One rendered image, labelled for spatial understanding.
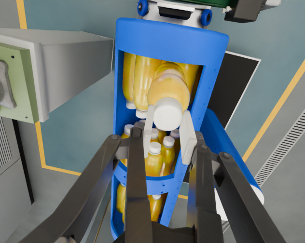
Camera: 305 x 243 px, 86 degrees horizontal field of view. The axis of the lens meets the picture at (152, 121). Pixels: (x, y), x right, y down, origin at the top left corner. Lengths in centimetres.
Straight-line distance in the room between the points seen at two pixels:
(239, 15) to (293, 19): 127
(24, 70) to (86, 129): 142
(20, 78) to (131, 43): 48
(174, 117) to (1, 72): 66
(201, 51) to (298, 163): 234
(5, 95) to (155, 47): 61
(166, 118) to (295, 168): 248
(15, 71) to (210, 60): 64
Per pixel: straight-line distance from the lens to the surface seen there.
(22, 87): 76
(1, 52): 76
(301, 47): 194
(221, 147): 106
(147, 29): 35
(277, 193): 287
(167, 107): 20
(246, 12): 62
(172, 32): 34
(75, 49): 101
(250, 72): 161
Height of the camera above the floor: 158
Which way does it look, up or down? 62 degrees down
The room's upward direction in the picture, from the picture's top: 170 degrees counter-clockwise
